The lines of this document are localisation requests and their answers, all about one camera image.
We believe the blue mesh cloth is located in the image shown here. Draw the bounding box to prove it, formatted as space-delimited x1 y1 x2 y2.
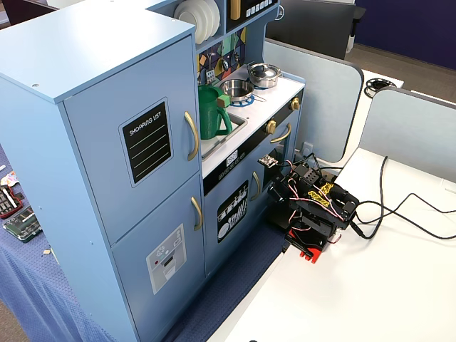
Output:
0 142 291 342

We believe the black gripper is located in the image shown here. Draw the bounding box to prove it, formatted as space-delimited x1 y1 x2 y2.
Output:
266 173 299 229

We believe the black filament spool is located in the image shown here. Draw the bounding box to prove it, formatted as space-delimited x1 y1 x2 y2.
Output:
363 77 398 97

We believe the black microwave panel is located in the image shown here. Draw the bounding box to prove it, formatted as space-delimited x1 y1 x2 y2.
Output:
227 0 281 33

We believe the white plate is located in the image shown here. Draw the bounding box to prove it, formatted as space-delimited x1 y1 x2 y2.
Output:
204 0 222 36
188 0 214 41
173 2 204 43

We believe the blue toy kitchen cabinet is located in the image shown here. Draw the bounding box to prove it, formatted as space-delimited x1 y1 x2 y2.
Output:
0 0 307 342

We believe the red black tool kit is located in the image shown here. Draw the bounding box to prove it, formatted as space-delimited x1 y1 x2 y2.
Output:
0 184 24 219

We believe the blue stove burner grate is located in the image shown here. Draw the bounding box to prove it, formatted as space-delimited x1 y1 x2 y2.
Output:
229 94 257 109

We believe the blue ice dispenser cabinet door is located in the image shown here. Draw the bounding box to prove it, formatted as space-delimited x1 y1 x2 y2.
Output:
110 173 207 341

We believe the short gold door handle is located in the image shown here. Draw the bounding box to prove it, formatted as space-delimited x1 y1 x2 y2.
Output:
249 171 261 202
190 196 204 232

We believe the green screwdriver bit case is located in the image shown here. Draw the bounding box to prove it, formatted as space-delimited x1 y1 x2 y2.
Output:
3 205 43 244

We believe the red robot base clamp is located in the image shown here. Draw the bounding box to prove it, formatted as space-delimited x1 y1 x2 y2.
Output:
284 227 329 265

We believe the green plastic pitcher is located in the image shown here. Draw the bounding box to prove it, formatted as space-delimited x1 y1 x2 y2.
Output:
197 84 234 140

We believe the blue shopping list cabinet door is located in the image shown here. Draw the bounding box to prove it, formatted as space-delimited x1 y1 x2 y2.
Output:
62 34 201 247

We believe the colourful sticker sheet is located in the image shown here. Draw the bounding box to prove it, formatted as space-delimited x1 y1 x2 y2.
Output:
0 170 19 187

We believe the gold oven door handle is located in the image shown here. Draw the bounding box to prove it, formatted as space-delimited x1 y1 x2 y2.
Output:
269 123 292 144

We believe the black power cable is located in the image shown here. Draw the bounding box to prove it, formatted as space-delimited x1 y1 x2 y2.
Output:
351 155 389 241

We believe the dark wooden desk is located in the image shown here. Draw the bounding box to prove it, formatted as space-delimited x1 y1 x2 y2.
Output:
0 0 61 29

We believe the steel pot with lid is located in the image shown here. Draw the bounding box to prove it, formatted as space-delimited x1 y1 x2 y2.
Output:
247 62 283 88

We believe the grey toy sink basin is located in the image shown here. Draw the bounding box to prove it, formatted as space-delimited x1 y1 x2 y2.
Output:
201 112 249 160

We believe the open steel pot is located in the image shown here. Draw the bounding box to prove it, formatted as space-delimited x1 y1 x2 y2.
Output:
219 78 266 103

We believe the long gold door handle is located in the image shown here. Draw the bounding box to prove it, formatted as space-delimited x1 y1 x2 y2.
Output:
183 110 200 162

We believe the grey desk divider panel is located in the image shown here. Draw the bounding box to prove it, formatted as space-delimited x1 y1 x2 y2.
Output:
355 86 456 187
263 38 365 165

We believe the black data cable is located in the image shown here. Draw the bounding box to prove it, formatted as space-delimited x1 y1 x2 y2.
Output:
356 193 456 240

